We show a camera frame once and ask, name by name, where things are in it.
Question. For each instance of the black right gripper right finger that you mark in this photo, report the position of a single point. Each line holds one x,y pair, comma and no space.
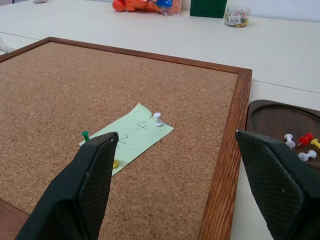
277,185

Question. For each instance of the dark brown wooden tray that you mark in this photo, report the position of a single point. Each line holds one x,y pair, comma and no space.
280,120

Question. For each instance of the dark green box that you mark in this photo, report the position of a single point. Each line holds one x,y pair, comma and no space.
208,8

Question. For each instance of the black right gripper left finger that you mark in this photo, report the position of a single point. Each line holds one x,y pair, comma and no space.
82,190

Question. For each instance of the green pushpin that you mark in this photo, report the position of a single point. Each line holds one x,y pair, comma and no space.
86,136

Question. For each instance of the clear pushpin container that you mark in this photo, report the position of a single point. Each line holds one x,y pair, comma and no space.
237,16

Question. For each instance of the bag of orange items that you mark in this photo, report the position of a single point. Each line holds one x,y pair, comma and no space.
147,6

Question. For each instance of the light green paper note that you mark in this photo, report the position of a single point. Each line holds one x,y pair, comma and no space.
140,130

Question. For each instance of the wood-framed cork board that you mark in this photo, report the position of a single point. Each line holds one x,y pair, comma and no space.
105,100

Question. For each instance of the yellow pushpin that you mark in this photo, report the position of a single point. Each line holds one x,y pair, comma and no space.
115,164
316,143

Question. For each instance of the red pushpin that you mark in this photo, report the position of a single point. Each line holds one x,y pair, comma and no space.
306,138

